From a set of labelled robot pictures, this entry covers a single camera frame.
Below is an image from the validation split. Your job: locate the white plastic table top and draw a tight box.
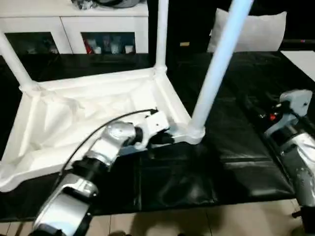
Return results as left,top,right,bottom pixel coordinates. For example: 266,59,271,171
0,66,206,194

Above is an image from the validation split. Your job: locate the black work mat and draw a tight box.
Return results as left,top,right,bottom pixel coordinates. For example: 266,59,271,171
0,50,315,223

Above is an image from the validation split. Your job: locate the white flat board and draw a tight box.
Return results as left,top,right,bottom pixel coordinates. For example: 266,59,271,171
280,50,315,83

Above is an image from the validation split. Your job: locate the dark robot lower body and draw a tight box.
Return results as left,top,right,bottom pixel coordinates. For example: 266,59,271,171
108,230,195,236

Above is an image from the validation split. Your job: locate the black cabinet with yellow label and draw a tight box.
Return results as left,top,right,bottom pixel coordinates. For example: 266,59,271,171
147,0,219,54

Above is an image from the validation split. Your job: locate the grey helmet on cabinet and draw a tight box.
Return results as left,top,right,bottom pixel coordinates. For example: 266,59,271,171
97,0,146,8

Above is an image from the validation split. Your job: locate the dark clutter on cabinet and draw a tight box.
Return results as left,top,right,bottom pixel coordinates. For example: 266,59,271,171
71,0,98,11

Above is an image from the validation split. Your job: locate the white glass-door cabinet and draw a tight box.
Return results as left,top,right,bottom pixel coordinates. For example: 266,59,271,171
0,0,150,55

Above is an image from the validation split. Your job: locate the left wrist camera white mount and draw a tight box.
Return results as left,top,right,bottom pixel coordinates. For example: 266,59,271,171
134,110,172,150

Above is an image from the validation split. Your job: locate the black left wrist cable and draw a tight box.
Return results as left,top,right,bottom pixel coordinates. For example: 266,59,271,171
53,108,159,192

